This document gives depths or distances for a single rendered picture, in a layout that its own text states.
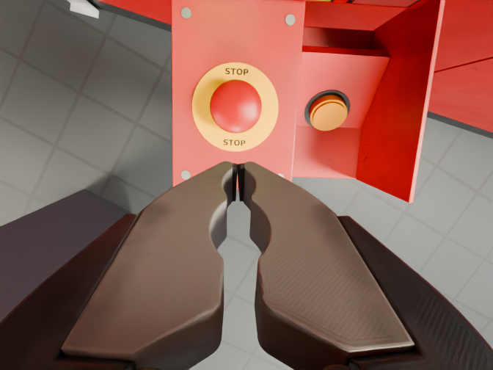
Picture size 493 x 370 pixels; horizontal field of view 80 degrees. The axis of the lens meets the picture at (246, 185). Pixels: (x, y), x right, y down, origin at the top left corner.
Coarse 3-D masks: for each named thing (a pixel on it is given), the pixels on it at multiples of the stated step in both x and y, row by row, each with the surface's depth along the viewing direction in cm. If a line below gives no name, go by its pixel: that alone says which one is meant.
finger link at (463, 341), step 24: (360, 240) 8; (384, 264) 7; (384, 288) 6; (408, 288) 6; (432, 288) 6; (408, 312) 6; (432, 312) 6; (456, 312) 6; (432, 336) 6; (456, 336) 6; (480, 336) 6; (360, 360) 5; (384, 360) 5; (408, 360) 5; (432, 360) 5; (456, 360) 5; (480, 360) 5
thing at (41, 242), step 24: (24, 216) 73; (48, 216) 78; (72, 216) 84; (96, 216) 91; (120, 216) 99; (0, 240) 62; (24, 240) 65; (48, 240) 69; (72, 240) 74; (0, 264) 56; (24, 264) 59; (48, 264) 63; (0, 288) 52; (24, 288) 54; (0, 312) 48
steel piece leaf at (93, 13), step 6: (72, 0) 88; (78, 0) 86; (84, 0) 84; (72, 6) 91; (78, 6) 92; (84, 6) 90; (90, 6) 89; (78, 12) 92; (84, 12) 92; (90, 12) 92; (96, 12) 92
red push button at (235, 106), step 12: (228, 84) 22; (240, 84) 22; (216, 96) 22; (228, 96) 22; (240, 96) 22; (252, 96) 22; (216, 108) 22; (228, 108) 22; (240, 108) 22; (252, 108) 22; (216, 120) 22; (228, 120) 22; (240, 120) 22; (252, 120) 22; (240, 132) 23
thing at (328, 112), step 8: (328, 96) 30; (336, 96) 30; (312, 104) 31; (320, 104) 30; (328, 104) 30; (336, 104) 30; (344, 104) 30; (312, 112) 31; (320, 112) 30; (328, 112) 30; (336, 112) 30; (344, 112) 30; (312, 120) 31; (320, 120) 31; (328, 120) 31; (336, 120) 31; (320, 128) 32; (328, 128) 32
